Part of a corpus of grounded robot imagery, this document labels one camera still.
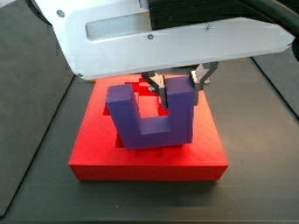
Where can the dark grey work mat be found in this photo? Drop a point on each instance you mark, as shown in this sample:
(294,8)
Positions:
(257,193)

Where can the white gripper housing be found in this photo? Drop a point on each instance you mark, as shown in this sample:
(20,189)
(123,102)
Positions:
(107,39)

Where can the purple U-shaped block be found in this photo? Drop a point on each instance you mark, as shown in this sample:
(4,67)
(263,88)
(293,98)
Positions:
(158,131)

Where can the red puzzle board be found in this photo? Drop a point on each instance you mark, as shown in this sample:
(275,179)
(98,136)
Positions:
(100,158)

